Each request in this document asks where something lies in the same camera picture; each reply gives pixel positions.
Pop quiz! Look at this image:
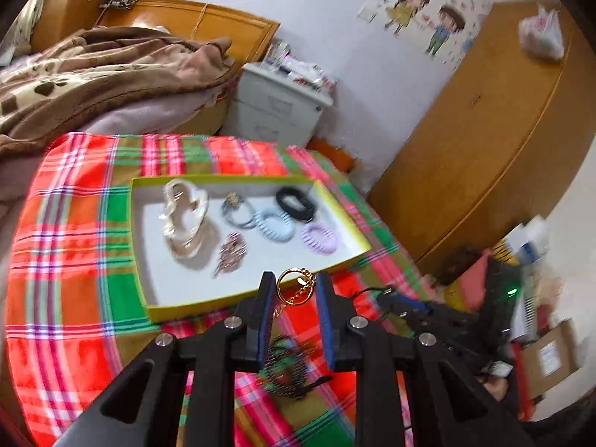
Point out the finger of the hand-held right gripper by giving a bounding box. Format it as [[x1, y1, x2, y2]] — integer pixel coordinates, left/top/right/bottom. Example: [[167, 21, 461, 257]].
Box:
[[377, 289, 431, 317], [386, 308, 423, 332]]

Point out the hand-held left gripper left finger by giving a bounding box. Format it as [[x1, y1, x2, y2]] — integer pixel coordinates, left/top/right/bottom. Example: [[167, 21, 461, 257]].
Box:
[[51, 271, 276, 447]]

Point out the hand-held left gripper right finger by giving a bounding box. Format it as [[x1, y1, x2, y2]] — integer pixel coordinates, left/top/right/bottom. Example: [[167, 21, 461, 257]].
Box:
[[316, 271, 536, 447]]

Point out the black elastic hair tie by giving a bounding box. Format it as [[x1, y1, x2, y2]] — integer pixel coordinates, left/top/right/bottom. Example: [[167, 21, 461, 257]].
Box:
[[348, 285, 396, 324]]

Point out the gold chain keychain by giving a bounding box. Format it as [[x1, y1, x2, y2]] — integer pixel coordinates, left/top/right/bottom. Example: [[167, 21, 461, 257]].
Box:
[[275, 267, 318, 320]]

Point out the yellow-green shallow cardboard box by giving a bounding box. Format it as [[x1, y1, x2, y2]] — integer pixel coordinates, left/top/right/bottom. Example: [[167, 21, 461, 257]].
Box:
[[129, 174, 373, 324]]

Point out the rhinestone hair ornament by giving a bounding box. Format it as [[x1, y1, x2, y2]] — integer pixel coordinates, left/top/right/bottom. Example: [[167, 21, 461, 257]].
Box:
[[213, 232, 248, 279]]

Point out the purple spiral hair tie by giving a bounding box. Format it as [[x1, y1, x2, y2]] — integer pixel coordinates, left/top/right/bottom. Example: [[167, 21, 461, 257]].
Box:
[[300, 222, 338, 251]]

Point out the light blue spiral hair tie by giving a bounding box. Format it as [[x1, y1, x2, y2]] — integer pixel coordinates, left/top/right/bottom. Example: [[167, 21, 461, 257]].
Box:
[[254, 207, 295, 243]]

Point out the translucent hair tie with charm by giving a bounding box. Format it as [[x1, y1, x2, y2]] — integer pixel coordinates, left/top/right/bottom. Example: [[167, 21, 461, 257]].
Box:
[[220, 191, 258, 230]]

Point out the pink container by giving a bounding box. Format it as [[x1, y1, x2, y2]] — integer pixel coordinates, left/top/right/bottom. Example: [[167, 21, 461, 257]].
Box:
[[444, 249, 494, 313]]

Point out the dark bag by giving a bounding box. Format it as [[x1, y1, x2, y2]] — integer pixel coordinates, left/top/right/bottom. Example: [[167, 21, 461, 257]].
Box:
[[435, 244, 487, 285]]

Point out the brown cardboard box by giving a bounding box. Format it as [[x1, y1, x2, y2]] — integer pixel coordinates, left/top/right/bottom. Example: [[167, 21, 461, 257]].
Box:
[[514, 317, 583, 403]]

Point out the stack of books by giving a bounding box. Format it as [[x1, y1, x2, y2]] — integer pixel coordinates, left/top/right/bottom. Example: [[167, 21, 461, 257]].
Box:
[[491, 214, 552, 289]]

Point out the beige hair claw clip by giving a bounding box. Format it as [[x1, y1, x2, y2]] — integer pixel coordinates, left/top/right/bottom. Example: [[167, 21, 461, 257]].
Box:
[[161, 178, 219, 261]]

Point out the black wristband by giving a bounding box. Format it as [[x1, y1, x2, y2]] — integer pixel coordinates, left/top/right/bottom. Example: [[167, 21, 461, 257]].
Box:
[[276, 186, 318, 224]]

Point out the wooden wardrobe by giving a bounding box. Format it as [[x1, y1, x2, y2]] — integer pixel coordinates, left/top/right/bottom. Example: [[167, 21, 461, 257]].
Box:
[[368, 2, 596, 266]]

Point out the orange box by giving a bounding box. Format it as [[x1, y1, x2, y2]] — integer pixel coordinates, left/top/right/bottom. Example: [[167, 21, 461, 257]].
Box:
[[305, 137, 357, 175]]

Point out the red green plaid tablecloth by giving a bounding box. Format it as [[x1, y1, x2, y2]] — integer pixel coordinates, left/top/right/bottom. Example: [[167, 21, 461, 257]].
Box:
[[4, 131, 438, 447]]

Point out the white nightstand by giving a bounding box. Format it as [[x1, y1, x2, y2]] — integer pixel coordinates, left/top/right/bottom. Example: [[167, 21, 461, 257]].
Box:
[[221, 62, 333, 150]]

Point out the clutter of small toiletries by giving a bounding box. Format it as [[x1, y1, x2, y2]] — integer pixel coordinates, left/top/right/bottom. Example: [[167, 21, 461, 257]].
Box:
[[261, 39, 338, 94]]

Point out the white plastic bag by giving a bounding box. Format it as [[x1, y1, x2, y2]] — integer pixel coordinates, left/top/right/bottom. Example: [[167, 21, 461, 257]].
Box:
[[518, 4, 566, 62]]

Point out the brown patterned blanket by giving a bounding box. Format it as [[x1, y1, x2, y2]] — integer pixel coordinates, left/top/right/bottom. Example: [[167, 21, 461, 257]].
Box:
[[0, 25, 238, 159]]

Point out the wooden headboard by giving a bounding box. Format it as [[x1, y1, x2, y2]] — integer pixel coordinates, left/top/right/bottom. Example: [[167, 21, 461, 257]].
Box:
[[95, 0, 280, 136]]

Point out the wooden door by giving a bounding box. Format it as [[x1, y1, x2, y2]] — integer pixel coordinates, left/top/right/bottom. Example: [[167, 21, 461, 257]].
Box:
[[30, 0, 138, 54]]

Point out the pale floral curtain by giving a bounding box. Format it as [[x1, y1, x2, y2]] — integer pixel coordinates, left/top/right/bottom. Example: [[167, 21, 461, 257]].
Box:
[[0, 0, 54, 68]]

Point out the black beaded bracelet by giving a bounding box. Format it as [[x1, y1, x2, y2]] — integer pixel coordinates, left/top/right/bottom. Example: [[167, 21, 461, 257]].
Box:
[[257, 334, 332, 400]]

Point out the cartoon wall poster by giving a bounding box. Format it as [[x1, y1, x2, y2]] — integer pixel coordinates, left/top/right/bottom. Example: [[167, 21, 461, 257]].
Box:
[[358, 0, 492, 72]]

